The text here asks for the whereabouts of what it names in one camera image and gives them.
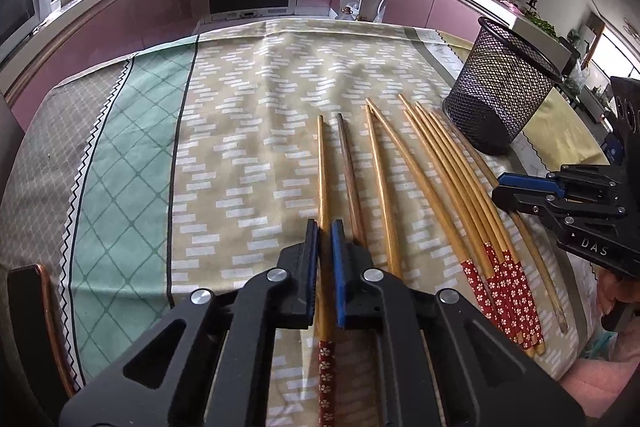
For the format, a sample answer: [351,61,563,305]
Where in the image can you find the bamboo chopstick red end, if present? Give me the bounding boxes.
[398,94,534,355]
[402,101,536,357]
[366,98,499,326]
[414,103,546,357]

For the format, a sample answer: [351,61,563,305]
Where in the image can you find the black mesh utensil holder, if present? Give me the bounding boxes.
[442,16,561,156]

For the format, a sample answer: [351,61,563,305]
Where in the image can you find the chopstick with red floral end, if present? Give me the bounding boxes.
[317,115,336,427]

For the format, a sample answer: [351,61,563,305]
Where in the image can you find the plain bamboo chopstick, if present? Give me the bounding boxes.
[428,109,568,334]

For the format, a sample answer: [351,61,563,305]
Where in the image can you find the dark brown wooden chopstick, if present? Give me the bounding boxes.
[336,113,368,247]

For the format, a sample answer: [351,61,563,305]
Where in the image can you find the pink sleeve forearm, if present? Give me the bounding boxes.
[560,329,639,418]

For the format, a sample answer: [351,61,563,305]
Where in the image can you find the pink kitchen cabinets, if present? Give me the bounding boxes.
[8,0,484,134]

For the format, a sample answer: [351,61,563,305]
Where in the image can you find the right hand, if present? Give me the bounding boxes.
[597,269,639,332]

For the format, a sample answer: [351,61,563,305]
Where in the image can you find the yellow cloth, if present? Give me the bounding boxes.
[450,89,608,173]

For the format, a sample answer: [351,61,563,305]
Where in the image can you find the wooden chair back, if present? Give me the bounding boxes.
[8,265,75,421]

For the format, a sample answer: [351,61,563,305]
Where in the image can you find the patterned beige tablecloth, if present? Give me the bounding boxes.
[0,17,609,427]

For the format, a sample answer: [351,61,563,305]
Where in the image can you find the white microwave oven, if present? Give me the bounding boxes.
[0,0,51,62]

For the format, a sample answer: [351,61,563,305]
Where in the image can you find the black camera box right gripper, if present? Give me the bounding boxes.
[610,76,640,167]

